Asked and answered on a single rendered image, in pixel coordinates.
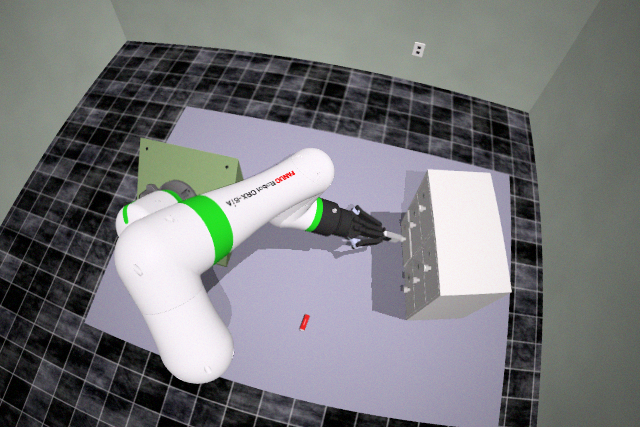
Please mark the grey drawer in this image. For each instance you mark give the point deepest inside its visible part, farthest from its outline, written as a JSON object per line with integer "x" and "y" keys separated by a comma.
{"x": 431, "y": 271}
{"x": 406, "y": 239}
{"x": 419, "y": 280}
{"x": 410, "y": 296}
{"x": 426, "y": 211}
{"x": 416, "y": 225}

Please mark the small white chest of drawers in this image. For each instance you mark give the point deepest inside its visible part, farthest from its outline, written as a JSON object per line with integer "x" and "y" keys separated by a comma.
{"x": 471, "y": 257}

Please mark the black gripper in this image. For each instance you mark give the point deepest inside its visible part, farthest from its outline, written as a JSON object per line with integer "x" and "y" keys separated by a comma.
{"x": 361, "y": 222}

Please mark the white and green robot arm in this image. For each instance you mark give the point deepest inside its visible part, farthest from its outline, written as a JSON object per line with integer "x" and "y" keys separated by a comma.
{"x": 160, "y": 257}

